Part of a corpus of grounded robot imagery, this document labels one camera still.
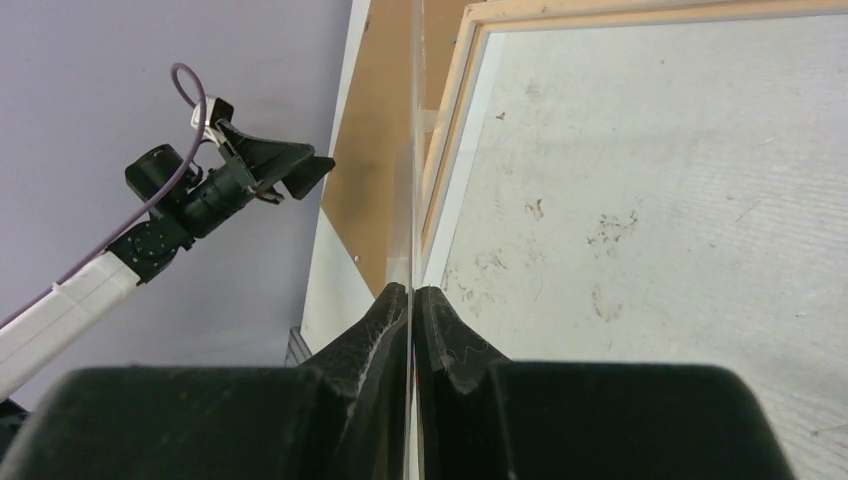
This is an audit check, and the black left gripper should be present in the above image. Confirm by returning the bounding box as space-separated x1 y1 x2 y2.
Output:
176 119 336 239

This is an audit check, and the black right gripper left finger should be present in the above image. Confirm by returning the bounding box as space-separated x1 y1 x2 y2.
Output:
1 283 407 479

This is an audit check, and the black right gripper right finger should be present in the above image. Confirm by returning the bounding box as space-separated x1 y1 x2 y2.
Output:
413 287 793 479

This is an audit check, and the brown frame backing board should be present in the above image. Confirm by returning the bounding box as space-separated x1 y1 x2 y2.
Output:
320 0 478 298

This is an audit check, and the clear acrylic frame pane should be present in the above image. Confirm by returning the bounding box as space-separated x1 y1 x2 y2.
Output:
402 1 429 479

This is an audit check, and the light wooden picture frame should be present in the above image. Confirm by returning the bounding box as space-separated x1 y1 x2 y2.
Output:
421 1 847 265

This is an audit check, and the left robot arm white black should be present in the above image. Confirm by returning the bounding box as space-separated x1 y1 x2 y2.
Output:
1 97 336 400

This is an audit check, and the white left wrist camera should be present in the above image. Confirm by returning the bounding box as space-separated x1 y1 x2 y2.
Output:
191 96 234 145

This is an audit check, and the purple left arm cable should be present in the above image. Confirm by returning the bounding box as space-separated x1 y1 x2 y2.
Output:
0 62 208 329

